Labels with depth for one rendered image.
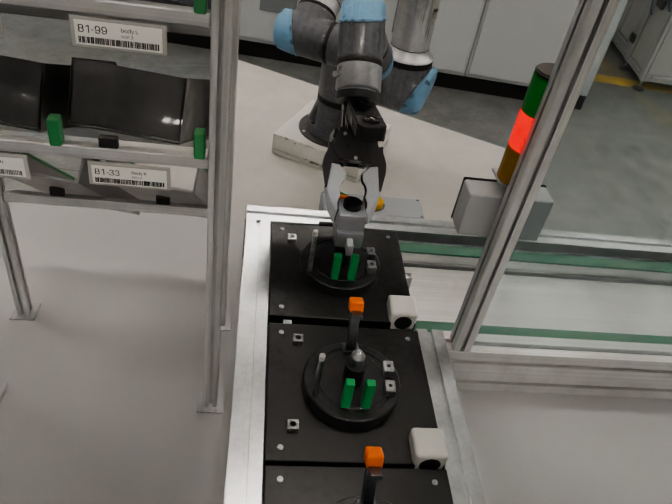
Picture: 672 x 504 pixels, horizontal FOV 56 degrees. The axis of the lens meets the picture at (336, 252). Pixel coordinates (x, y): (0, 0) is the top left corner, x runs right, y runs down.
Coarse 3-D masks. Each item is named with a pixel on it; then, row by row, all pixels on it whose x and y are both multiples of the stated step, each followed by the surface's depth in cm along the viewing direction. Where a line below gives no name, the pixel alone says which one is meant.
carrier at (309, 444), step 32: (288, 352) 95; (320, 352) 93; (352, 352) 87; (384, 352) 97; (416, 352) 98; (288, 384) 90; (320, 384) 89; (352, 384) 83; (384, 384) 89; (416, 384) 94; (288, 416) 86; (320, 416) 87; (352, 416) 85; (384, 416) 87; (416, 416) 89; (288, 448) 82; (320, 448) 83; (352, 448) 84; (384, 448) 85; (416, 448) 83
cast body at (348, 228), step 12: (348, 204) 100; (360, 204) 100; (336, 216) 102; (348, 216) 99; (360, 216) 100; (336, 228) 102; (348, 228) 101; (360, 228) 101; (336, 240) 102; (348, 240) 101; (360, 240) 102; (348, 252) 101
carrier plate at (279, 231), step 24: (384, 240) 119; (288, 264) 110; (384, 264) 113; (288, 288) 105; (312, 288) 106; (384, 288) 109; (408, 288) 110; (288, 312) 101; (312, 312) 102; (336, 312) 103; (384, 312) 104
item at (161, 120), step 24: (72, 72) 71; (96, 72) 70; (120, 72) 70; (144, 72) 70; (72, 96) 71; (96, 96) 71; (120, 96) 71; (144, 96) 71; (168, 96) 71; (192, 96) 74; (72, 120) 72; (96, 120) 72; (120, 120) 72; (144, 120) 72; (168, 120) 71; (192, 120) 76
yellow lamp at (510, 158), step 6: (510, 150) 82; (504, 156) 83; (510, 156) 82; (516, 156) 81; (504, 162) 83; (510, 162) 82; (516, 162) 82; (498, 168) 86; (504, 168) 84; (510, 168) 83; (498, 174) 85; (504, 174) 84; (510, 174) 83; (504, 180) 84
